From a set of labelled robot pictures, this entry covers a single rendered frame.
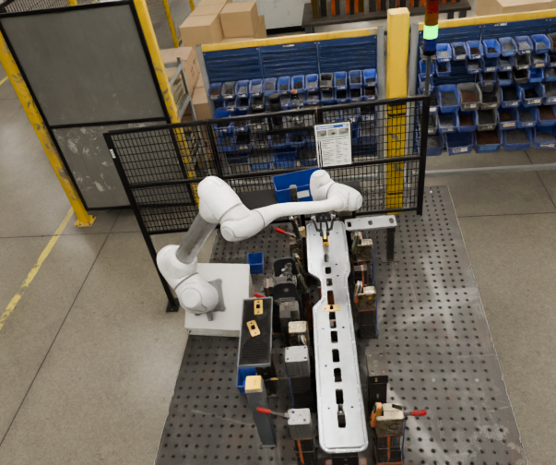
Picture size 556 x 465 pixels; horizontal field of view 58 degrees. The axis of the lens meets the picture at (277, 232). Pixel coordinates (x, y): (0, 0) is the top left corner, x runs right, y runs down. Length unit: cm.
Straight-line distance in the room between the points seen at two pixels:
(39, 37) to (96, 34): 46
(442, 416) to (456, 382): 20
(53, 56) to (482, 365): 367
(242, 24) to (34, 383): 466
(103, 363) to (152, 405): 56
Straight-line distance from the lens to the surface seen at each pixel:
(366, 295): 250
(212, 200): 218
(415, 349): 273
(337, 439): 212
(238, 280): 277
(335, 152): 311
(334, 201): 240
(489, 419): 257
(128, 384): 377
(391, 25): 287
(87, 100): 452
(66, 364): 409
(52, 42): 442
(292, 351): 221
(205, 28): 643
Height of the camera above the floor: 288
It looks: 40 degrees down
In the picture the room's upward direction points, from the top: 10 degrees counter-clockwise
